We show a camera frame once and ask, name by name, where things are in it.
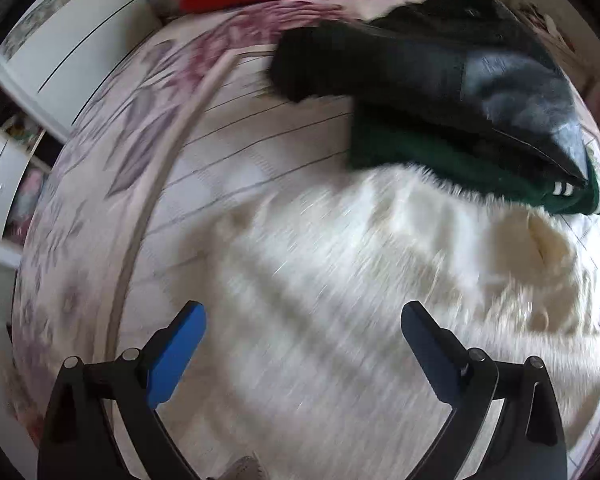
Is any white sliding-door wardrobe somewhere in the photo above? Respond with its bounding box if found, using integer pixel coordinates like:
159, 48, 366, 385
0, 0, 166, 141

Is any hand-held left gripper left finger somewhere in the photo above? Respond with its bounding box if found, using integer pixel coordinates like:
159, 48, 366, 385
37, 301, 207, 480

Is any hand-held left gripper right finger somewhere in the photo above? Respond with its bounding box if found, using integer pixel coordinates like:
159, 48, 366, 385
401, 301, 568, 480

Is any dark green striped-cuff garment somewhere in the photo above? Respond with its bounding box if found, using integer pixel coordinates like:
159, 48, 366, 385
349, 105, 600, 217

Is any cream fluffy sweater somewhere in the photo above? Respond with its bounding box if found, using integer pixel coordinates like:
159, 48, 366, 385
200, 162, 600, 480

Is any black jacket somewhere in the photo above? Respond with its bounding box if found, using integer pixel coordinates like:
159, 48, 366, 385
270, 0, 593, 186

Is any floral bed blanket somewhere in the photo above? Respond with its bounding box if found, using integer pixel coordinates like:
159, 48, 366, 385
5, 0, 600, 461

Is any white lattice flower mat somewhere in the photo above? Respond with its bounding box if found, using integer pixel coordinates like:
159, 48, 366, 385
102, 45, 600, 480

